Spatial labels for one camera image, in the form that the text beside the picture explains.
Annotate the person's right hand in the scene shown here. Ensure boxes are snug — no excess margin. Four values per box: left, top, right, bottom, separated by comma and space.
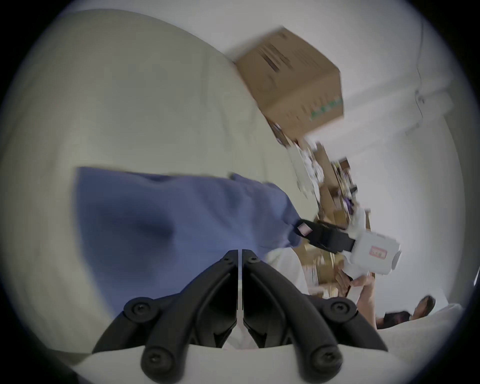
335, 267, 376, 301

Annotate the brown cardboard carton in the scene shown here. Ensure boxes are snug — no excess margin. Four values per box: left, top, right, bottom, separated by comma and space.
234, 26, 345, 140

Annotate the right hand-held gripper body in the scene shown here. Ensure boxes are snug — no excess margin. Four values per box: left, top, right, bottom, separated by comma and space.
329, 208, 403, 279

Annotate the person's right forearm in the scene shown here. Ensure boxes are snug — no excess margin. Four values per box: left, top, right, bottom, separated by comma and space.
355, 284, 380, 331

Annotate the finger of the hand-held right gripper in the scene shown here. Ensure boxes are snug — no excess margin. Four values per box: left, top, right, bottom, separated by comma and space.
294, 220, 331, 251

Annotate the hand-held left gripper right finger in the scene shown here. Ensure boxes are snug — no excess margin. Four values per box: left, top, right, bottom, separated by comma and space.
242, 249, 389, 383

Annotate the bed with beige sheet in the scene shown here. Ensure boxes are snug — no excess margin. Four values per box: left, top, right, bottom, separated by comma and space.
0, 8, 469, 376

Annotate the pile of cartons and clutter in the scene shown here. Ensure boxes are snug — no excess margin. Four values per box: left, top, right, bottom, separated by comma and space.
270, 121, 373, 297

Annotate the person's body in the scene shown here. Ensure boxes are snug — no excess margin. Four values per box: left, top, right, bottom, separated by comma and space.
376, 295, 436, 330

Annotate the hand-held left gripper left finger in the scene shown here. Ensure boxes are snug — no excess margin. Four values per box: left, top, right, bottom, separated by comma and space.
92, 249, 239, 383

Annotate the blue garment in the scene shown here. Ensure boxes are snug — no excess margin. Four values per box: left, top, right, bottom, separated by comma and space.
73, 167, 304, 319

